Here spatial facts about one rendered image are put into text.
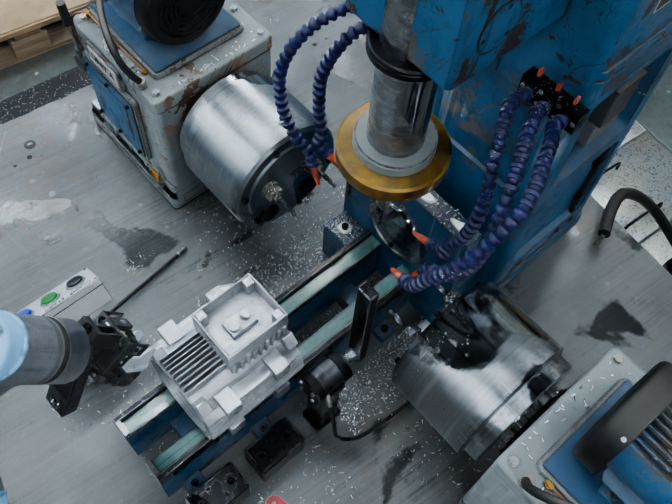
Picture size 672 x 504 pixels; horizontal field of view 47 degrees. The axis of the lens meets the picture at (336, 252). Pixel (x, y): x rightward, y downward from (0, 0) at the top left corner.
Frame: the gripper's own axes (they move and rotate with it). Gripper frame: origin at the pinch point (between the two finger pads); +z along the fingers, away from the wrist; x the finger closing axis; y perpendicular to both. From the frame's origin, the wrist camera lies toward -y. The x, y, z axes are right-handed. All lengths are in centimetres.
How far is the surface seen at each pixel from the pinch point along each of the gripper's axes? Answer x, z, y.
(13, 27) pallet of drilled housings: 180, 105, -5
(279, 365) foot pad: -14.7, 9.7, 14.5
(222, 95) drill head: 31, 14, 39
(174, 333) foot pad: 1.1, 4.8, 6.0
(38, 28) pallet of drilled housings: 176, 111, 0
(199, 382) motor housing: -9.1, 2.5, 4.9
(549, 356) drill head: -44, 19, 46
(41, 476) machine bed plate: 5.4, 12.9, -34.9
